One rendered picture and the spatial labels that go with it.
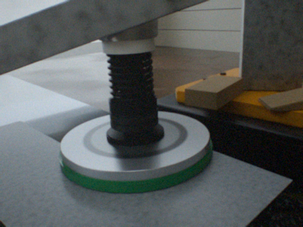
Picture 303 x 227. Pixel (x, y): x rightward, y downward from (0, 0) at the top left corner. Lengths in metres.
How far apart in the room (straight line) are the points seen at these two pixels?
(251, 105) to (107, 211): 0.64
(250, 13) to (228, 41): 6.66
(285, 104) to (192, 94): 0.25
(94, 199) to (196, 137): 0.16
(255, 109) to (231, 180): 0.53
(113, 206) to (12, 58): 0.20
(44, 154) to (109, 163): 0.15
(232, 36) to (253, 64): 6.56
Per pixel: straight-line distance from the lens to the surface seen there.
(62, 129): 0.57
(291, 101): 0.87
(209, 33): 8.01
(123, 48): 0.37
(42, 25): 0.36
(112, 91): 0.40
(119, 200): 0.35
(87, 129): 0.47
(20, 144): 0.54
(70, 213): 0.34
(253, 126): 0.85
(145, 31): 0.37
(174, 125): 0.46
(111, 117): 0.41
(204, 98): 0.84
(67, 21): 0.35
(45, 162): 0.46
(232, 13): 7.56
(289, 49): 1.02
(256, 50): 1.01
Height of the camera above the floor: 1.05
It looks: 19 degrees down
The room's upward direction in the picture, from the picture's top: 3 degrees counter-clockwise
